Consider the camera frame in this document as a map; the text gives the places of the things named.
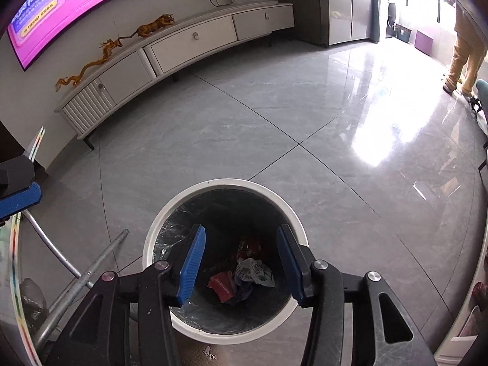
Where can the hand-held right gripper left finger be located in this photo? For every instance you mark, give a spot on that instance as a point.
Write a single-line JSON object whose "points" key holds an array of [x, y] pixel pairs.
{"points": [[192, 267]]}

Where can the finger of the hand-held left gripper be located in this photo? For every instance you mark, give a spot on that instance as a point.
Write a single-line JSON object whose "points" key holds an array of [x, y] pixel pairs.
{"points": [[21, 202]]}

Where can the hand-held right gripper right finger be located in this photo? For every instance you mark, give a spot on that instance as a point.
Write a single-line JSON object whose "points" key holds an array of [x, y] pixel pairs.
{"points": [[290, 267]]}

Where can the pink snack packet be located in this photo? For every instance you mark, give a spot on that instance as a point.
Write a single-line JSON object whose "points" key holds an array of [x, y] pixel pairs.
{"points": [[220, 286]]}

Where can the white printed wrapper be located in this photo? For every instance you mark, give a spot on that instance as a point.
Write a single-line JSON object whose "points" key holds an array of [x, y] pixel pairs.
{"points": [[253, 270]]}

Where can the red snack bag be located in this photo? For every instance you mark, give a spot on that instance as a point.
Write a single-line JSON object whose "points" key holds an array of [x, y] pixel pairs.
{"points": [[249, 246]]}

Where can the white round trash bin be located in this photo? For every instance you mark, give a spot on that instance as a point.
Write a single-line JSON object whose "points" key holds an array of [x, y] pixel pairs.
{"points": [[228, 336]]}

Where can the crumpled clear plastic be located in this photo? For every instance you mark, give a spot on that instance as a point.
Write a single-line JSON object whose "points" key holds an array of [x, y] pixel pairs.
{"points": [[32, 301]]}

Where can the landscape print folding table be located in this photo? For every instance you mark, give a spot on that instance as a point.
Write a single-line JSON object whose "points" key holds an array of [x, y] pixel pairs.
{"points": [[89, 279]]}

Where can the golden dragon figurine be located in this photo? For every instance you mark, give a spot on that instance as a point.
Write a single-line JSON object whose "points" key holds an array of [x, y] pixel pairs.
{"points": [[89, 66]]}

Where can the white rimmed round object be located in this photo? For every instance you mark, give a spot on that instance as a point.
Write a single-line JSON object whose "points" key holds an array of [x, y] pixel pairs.
{"points": [[471, 324]]}

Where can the golden tiger figurine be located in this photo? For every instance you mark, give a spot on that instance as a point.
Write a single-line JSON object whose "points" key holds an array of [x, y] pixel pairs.
{"points": [[152, 26]]}

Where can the white television stand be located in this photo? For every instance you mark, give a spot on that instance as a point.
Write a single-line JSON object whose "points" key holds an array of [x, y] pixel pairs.
{"points": [[190, 45]]}

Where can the green storage box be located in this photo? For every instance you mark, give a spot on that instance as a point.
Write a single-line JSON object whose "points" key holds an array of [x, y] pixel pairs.
{"points": [[404, 34]]}

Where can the teal chair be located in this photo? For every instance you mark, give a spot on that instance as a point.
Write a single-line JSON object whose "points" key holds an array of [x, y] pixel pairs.
{"points": [[483, 93]]}

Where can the purple storage box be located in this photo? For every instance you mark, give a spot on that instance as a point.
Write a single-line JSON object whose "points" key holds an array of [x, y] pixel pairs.
{"points": [[424, 42]]}

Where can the grey refrigerator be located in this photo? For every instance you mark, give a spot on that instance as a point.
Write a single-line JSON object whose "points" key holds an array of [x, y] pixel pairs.
{"points": [[343, 7]]}

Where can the teal curtain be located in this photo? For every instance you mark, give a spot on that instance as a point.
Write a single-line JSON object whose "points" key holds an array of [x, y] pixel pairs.
{"points": [[374, 7]]}

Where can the white washing machine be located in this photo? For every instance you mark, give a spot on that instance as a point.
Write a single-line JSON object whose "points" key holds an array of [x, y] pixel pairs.
{"points": [[394, 11]]}

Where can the wall-mounted curved television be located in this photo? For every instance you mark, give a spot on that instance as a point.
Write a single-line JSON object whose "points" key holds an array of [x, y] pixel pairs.
{"points": [[57, 7]]}

